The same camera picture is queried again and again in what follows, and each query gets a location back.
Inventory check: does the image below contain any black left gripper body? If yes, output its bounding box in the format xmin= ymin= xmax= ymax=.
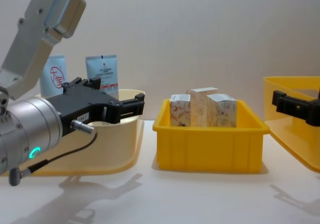
xmin=45 ymin=86 xmax=124 ymax=138

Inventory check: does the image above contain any thin dark gripper cable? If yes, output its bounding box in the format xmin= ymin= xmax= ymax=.
xmin=8 ymin=119 xmax=98 ymax=187

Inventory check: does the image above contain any tall beige patterned carton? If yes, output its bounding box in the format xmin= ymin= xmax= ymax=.
xmin=186 ymin=86 xmax=219 ymax=128

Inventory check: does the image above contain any yellow plastic bin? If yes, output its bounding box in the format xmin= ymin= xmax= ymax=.
xmin=152 ymin=98 xmax=271 ymax=174
xmin=262 ymin=76 xmax=320 ymax=174

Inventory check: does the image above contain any cream plastic bin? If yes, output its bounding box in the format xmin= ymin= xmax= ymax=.
xmin=0 ymin=88 xmax=146 ymax=178

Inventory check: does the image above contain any pale blue tube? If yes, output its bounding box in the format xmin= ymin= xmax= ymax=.
xmin=85 ymin=54 xmax=120 ymax=100

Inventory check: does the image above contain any white carton with grey pattern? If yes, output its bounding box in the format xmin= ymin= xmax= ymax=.
xmin=206 ymin=93 xmax=238 ymax=129

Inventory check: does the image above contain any white carton with red pattern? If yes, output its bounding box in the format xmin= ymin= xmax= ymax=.
xmin=169 ymin=93 xmax=192 ymax=128

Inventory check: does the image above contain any white tube with red print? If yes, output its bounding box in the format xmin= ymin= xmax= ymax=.
xmin=39 ymin=54 xmax=69 ymax=99

